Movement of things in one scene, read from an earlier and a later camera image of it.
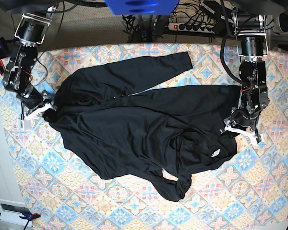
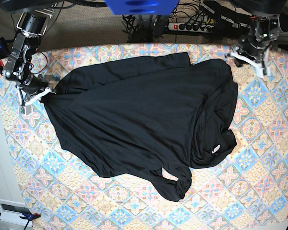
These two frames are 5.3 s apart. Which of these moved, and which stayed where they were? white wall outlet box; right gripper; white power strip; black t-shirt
Moved: black t-shirt; right gripper
Stayed: white wall outlet box; white power strip
